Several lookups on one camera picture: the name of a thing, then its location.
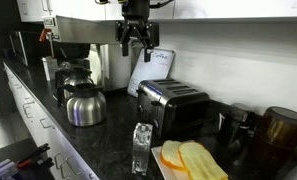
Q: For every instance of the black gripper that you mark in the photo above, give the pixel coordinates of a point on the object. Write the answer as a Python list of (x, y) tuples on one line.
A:
[(136, 11)]

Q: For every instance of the black toaster lever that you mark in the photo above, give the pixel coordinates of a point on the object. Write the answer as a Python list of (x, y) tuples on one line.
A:
[(156, 103)]

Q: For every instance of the black and steel toaster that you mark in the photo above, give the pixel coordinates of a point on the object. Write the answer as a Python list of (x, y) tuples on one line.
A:
[(176, 105)]

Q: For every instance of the stainless steel coffee maker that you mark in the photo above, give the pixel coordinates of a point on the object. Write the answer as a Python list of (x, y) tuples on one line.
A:
[(83, 31)]

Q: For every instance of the steel carafe with black lid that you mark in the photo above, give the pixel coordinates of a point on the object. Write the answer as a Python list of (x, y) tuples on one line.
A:
[(76, 80), (86, 108)]

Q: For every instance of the red coffee maker tap lever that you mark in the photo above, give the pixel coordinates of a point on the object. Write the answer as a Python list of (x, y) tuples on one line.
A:
[(44, 33)]

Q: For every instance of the white carton box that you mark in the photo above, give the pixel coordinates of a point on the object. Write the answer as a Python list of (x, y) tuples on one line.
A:
[(49, 68)]

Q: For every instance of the toy bread slice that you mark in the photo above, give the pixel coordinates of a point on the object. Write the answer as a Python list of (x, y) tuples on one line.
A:
[(198, 163), (169, 155)]

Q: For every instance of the white base cabinet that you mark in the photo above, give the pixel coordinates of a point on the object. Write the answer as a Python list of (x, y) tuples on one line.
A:
[(44, 136)]

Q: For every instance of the white rectangular plate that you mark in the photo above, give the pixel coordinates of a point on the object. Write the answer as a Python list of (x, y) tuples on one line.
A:
[(168, 174)]

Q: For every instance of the brown lidded jar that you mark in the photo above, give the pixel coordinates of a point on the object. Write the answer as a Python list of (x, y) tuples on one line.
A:
[(281, 131)]

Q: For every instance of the white wall cabinet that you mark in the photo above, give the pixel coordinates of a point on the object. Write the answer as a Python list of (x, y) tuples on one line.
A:
[(221, 8)]

